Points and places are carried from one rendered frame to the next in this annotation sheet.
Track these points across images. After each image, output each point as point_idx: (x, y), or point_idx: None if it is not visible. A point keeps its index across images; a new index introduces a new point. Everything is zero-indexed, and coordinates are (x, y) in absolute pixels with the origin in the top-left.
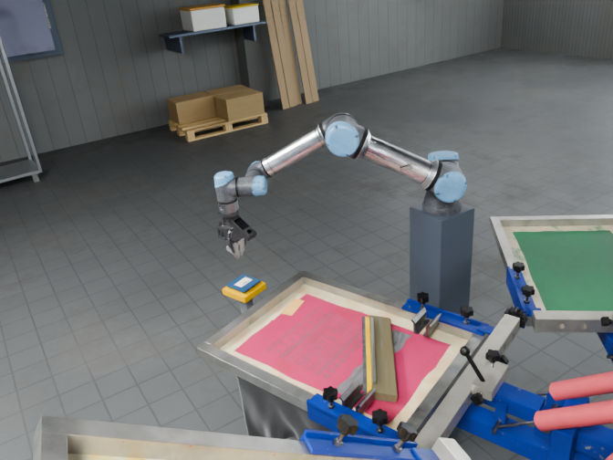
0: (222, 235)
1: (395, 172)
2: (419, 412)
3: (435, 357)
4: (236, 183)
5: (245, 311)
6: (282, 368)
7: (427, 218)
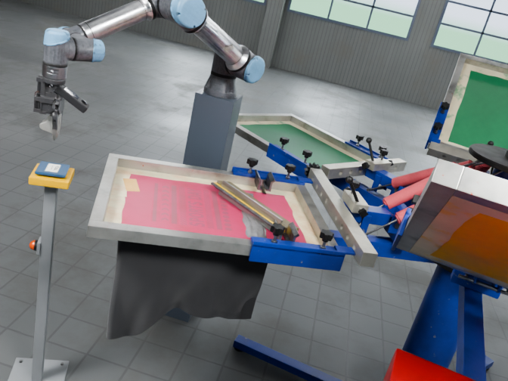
0: (41, 107)
1: (217, 51)
2: None
3: (284, 204)
4: (76, 44)
5: (99, 190)
6: (185, 230)
7: (216, 101)
